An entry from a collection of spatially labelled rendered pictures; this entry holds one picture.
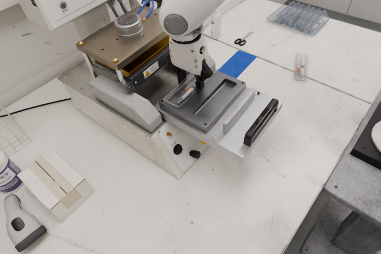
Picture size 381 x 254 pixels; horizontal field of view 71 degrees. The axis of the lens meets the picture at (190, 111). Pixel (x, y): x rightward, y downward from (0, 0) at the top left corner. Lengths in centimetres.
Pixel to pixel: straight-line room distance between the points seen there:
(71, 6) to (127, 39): 18
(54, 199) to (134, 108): 34
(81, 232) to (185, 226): 30
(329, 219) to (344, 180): 78
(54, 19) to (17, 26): 45
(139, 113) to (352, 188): 66
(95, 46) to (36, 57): 58
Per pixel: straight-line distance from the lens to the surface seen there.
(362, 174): 100
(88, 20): 95
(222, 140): 69
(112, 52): 78
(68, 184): 88
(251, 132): 66
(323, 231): 169
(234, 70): 122
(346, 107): 116
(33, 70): 138
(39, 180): 93
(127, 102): 77
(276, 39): 143
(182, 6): 52
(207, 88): 78
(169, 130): 81
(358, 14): 315
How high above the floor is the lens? 153
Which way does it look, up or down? 48 degrees down
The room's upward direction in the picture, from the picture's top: 7 degrees counter-clockwise
